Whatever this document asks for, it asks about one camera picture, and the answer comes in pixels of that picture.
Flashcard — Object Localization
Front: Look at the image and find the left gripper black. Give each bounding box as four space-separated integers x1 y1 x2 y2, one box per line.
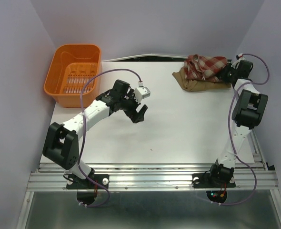
120 89 147 124

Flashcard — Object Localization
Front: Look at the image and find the white patterned garment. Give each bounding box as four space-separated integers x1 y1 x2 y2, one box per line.
184 54 228 83

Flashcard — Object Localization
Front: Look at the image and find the khaki brown skirt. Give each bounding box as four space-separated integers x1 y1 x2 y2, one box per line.
172 67 231 92

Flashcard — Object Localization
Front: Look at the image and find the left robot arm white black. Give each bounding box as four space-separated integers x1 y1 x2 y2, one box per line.
42 80 151 188

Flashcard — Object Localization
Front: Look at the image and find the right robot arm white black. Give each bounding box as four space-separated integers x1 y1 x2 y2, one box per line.
206 55 269 187

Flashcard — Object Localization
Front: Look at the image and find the orange plastic basket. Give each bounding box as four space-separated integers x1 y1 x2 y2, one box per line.
44 43 102 108

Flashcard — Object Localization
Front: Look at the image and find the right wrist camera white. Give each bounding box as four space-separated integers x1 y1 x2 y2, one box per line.
231 55 245 69

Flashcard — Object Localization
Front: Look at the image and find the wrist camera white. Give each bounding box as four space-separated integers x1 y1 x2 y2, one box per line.
231 55 245 69
134 86 151 103

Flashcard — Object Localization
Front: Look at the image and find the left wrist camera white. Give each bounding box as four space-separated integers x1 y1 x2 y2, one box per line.
134 86 151 103

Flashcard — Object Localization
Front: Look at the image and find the aluminium right side rail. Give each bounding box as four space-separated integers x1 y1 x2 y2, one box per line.
225 59 262 167

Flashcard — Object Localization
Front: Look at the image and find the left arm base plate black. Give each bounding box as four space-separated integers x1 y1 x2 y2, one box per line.
63 174 110 190

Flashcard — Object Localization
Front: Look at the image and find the aluminium front rail frame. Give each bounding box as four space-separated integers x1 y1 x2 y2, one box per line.
27 162 279 192

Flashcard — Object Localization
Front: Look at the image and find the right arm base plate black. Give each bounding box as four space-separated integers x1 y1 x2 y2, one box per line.
192 173 236 188

